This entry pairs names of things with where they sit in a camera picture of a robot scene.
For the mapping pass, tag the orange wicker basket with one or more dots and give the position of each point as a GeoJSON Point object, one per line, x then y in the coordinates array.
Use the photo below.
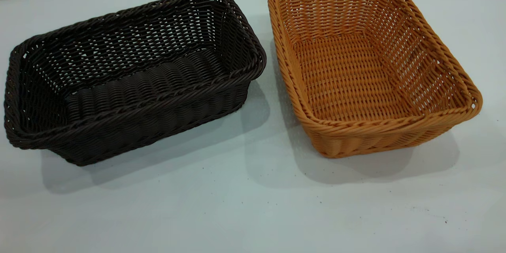
{"type": "Point", "coordinates": [355, 79]}

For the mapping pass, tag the black wicker basket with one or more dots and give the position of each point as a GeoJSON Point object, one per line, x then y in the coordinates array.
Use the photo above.
{"type": "Point", "coordinates": [158, 114]}

